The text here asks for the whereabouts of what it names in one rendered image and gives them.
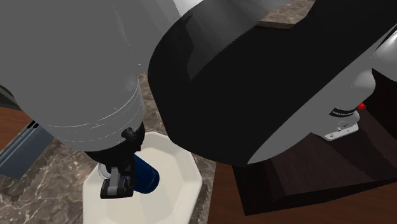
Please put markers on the blue cylindrical can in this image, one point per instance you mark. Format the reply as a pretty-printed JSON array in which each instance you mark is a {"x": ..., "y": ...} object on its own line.
[{"x": 147, "y": 178}]

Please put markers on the white octagonal plate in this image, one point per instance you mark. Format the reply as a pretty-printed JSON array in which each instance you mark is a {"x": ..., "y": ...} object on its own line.
[{"x": 173, "y": 189}]

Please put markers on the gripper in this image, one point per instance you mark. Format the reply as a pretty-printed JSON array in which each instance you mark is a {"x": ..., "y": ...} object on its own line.
[{"x": 118, "y": 156}]

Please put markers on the blue grey cabinet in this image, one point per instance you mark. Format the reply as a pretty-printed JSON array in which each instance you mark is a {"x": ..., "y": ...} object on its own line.
[{"x": 21, "y": 152}]

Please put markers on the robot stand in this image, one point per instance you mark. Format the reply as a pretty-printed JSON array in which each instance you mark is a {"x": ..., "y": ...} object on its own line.
[{"x": 310, "y": 173}]

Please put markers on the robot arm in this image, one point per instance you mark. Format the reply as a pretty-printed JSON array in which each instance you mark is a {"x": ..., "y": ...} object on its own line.
[{"x": 77, "y": 77}]

